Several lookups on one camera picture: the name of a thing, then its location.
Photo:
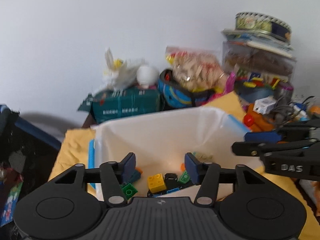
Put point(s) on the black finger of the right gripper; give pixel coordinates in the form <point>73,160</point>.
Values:
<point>257,149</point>
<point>294,131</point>

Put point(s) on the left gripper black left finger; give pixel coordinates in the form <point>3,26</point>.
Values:
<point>112,175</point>

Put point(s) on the yellow quilted blanket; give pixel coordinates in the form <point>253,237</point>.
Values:
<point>74,149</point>

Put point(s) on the white plastic storage bin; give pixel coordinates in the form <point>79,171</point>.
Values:
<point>160,141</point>

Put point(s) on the rainbow ring stacking toy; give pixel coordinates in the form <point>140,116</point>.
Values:
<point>248,120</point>

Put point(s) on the orange cardboard box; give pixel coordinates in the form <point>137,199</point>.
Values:
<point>260,123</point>

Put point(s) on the black toy car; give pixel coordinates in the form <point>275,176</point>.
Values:
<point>171,181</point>

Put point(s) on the green duplo brick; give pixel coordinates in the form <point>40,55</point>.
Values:
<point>128,190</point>

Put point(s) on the yellow 2x2 duplo brick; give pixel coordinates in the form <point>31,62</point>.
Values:
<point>156,183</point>

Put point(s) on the dark green box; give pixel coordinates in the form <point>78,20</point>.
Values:
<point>109,105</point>

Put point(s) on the green arch block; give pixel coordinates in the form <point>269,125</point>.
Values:
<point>184,178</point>

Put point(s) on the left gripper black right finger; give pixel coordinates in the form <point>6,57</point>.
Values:
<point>207,176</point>

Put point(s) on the white plastic bag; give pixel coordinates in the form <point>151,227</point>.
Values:
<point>121,74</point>

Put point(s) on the bag of wooden pieces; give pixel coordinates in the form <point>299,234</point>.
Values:
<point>196,70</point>

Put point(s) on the teal toy car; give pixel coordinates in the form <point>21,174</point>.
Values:
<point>136,175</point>

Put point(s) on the dark blue bag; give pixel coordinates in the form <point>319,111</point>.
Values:
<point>28,155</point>

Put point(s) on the round decorated tin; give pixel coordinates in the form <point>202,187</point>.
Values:
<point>264,24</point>

